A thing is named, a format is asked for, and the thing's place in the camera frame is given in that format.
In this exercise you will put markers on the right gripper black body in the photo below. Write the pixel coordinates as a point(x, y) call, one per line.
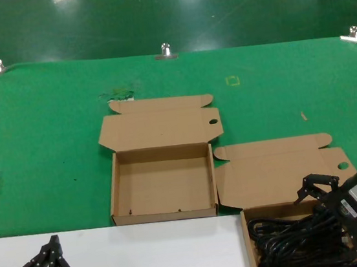
point(337, 205)

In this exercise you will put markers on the open brown cardboard box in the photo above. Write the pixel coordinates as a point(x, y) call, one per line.
point(268, 177)
point(165, 187)

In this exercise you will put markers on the small wooden stick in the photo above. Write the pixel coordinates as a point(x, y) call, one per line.
point(303, 115)

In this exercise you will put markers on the green table cloth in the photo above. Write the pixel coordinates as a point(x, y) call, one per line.
point(50, 123)

